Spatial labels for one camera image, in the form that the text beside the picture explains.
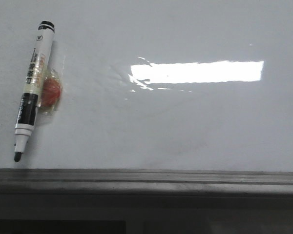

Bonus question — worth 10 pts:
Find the red magnet taped to marker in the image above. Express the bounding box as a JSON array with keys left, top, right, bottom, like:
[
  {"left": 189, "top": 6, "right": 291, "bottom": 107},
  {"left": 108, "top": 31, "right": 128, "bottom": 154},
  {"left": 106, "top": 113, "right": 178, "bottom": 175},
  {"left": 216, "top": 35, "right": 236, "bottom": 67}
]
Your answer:
[{"left": 38, "top": 68, "right": 63, "bottom": 116}]

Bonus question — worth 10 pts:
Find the grey aluminium whiteboard frame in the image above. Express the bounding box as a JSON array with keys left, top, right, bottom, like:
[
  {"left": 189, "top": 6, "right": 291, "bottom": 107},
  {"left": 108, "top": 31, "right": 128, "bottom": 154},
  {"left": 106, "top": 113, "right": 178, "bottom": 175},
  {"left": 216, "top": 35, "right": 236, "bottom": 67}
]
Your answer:
[{"left": 0, "top": 169, "right": 293, "bottom": 195}]

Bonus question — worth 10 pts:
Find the black and white whiteboard marker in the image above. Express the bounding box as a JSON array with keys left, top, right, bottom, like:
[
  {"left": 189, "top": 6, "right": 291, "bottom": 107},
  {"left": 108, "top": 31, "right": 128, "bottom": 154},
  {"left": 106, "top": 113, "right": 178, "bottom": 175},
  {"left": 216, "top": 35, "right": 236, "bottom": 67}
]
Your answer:
[{"left": 14, "top": 20, "right": 55, "bottom": 162}]

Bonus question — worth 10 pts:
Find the white whiteboard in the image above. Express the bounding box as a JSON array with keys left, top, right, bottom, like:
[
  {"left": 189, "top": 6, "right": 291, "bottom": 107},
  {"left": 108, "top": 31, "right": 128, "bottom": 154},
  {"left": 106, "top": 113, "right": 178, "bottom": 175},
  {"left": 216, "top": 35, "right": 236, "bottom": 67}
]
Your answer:
[{"left": 0, "top": 0, "right": 293, "bottom": 172}]

